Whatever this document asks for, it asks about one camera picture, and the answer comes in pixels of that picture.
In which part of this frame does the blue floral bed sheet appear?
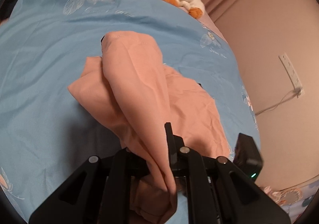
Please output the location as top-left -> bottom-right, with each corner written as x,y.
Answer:
1,0 -> 261,220

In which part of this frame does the pink hooded jacket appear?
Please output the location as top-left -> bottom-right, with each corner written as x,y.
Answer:
68,31 -> 230,223

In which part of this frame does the white power strip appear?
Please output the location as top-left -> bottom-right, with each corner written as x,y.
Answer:
279,54 -> 304,97

